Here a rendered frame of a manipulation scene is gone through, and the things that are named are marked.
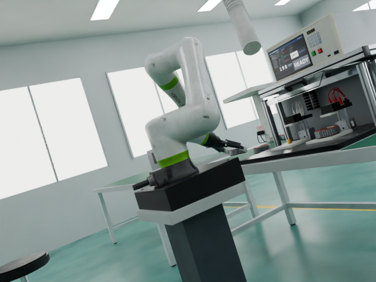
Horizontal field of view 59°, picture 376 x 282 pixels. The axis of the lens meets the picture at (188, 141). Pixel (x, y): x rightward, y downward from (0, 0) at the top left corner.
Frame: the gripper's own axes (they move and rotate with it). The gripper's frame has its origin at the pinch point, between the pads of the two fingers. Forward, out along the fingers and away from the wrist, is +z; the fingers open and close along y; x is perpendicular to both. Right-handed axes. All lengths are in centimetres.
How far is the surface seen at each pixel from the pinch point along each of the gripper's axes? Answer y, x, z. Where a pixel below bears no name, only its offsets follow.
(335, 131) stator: -64, 2, 0
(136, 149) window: 396, -110, 114
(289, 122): -35.2, -10.7, 3.4
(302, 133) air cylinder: -35.9, -8.0, 14.0
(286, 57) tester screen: -40, -44, -8
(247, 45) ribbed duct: 39, -113, 34
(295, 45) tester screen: -48, -46, -11
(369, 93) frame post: -79, -12, 1
